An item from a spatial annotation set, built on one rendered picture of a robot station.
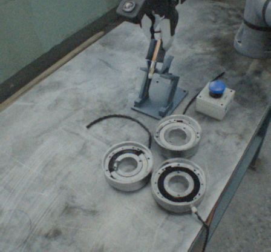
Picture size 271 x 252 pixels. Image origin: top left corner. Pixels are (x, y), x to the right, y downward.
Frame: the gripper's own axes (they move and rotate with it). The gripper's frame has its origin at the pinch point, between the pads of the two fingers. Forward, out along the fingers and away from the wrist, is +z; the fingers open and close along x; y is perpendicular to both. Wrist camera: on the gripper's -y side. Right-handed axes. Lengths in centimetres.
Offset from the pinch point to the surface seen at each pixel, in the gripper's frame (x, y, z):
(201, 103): -11.3, -0.1, 13.0
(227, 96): -16.0, 4.1, 12.1
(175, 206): -19.1, -27.1, 11.0
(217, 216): -21, 1, 73
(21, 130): 24.8, -27.8, 14.6
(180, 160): -15.0, -17.8, 11.4
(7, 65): 148, 31, 79
